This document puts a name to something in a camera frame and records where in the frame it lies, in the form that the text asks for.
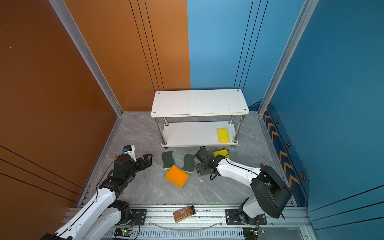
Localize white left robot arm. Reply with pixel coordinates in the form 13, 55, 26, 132
42, 154, 153, 240

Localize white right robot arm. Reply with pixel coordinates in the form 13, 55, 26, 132
195, 147, 293, 225

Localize white two-tier shelf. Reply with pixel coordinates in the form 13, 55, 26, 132
151, 89, 250, 148

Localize green scouring sponge right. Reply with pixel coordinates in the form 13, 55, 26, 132
182, 154, 195, 174

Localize green scouring sponge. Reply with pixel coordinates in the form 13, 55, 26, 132
182, 154, 195, 174
162, 151, 175, 170

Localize yellow flat sponge stack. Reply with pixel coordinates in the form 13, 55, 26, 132
213, 149, 229, 158

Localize green scouring sponge left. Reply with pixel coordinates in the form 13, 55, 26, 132
162, 151, 175, 170

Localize orange sponge stack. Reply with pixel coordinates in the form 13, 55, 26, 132
165, 166, 189, 189

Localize brown spice bottle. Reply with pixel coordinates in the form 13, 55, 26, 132
173, 206, 196, 223

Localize green circuit board left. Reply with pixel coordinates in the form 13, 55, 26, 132
114, 229, 134, 238

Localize circuit board right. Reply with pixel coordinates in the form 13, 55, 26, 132
246, 228, 265, 240

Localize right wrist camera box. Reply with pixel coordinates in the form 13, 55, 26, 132
195, 146, 211, 164

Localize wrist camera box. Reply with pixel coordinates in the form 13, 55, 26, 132
122, 145, 137, 162
195, 146, 211, 164

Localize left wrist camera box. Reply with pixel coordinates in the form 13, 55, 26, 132
122, 145, 137, 162

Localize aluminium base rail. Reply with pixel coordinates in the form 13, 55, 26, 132
59, 203, 316, 240

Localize aluminium corner post left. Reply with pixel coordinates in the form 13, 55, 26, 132
49, 0, 123, 117

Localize aluminium corner post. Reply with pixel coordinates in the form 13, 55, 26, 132
49, 0, 123, 117
258, 0, 319, 117

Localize aluminium corner post right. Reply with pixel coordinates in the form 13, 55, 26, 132
258, 0, 319, 117

